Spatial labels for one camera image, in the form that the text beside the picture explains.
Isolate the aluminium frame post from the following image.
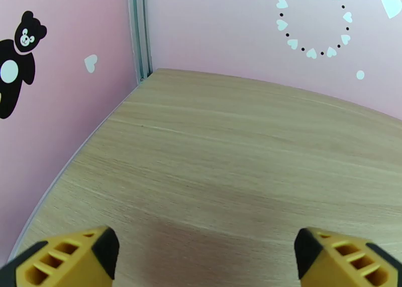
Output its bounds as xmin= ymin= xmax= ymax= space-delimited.
xmin=127 ymin=0 xmax=154 ymax=84

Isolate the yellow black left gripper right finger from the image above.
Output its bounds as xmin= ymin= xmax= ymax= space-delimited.
xmin=293 ymin=227 xmax=402 ymax=287

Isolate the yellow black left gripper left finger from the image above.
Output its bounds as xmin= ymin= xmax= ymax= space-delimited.
xmin=0 ymin=226 xmax=120 ymax=287

